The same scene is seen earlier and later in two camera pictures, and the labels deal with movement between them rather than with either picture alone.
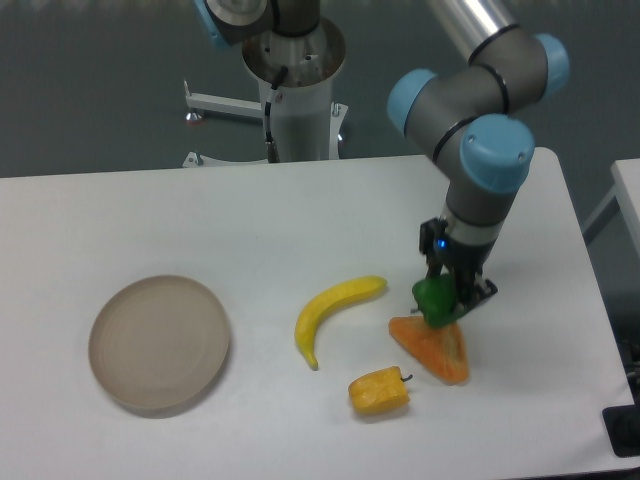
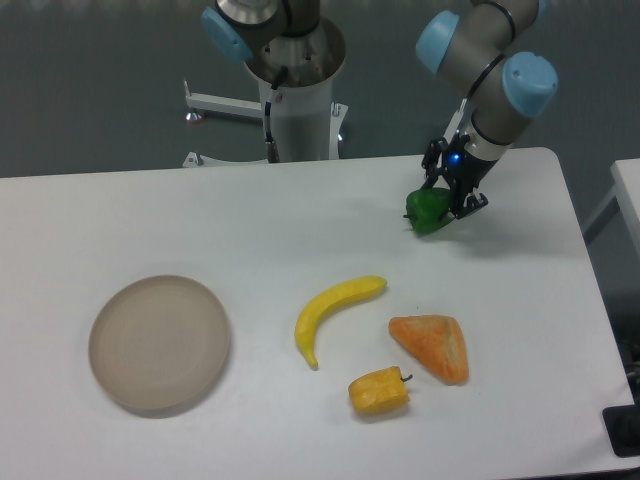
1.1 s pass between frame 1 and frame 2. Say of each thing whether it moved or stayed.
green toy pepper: moved
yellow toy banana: stayed
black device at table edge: stayed
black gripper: moved
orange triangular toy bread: stayed
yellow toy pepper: stayed
